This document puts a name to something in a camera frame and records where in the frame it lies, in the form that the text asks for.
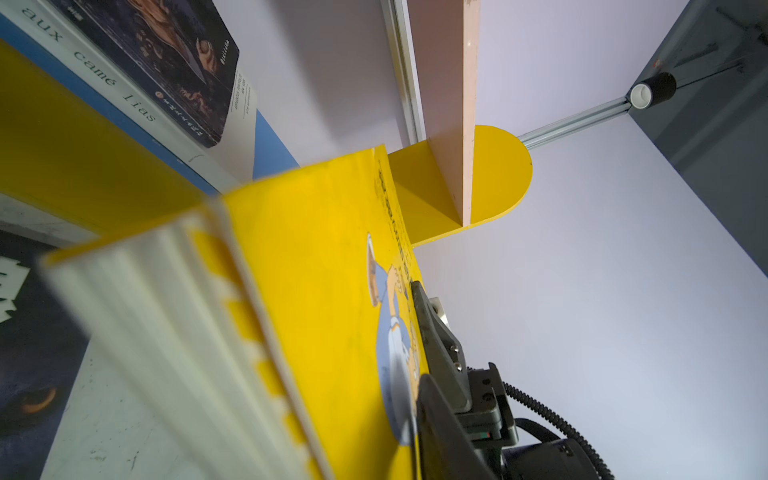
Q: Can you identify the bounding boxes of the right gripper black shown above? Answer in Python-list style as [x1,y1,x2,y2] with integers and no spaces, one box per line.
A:
[411,281,518,479]

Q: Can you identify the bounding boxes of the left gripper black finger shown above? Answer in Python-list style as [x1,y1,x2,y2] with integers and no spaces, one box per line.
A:
[416,374,495,480]

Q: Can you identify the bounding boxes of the yellow cartoon cover book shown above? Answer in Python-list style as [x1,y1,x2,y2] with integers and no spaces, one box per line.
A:
[41,147,427,479]

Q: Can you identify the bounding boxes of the white portfolio book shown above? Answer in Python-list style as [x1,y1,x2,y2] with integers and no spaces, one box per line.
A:
[1,1,257,193]

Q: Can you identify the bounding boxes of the dark purple portrait book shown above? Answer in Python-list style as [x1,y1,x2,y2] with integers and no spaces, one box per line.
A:
[48,0,239,148]

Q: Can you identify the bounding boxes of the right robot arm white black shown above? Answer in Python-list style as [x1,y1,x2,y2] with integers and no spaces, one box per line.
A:
[411,281,613,480]

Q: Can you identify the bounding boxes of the black wolf cover book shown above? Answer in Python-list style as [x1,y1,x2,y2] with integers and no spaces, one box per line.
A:
[1,232,88,479]

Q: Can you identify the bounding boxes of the yellow bookshelf pink blue shelves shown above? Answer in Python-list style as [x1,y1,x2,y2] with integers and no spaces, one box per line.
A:
[1,1,533,246]

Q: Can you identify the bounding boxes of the overhead camera black white cylinder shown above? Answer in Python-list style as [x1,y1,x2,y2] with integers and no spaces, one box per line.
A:
[627,72,677,110]

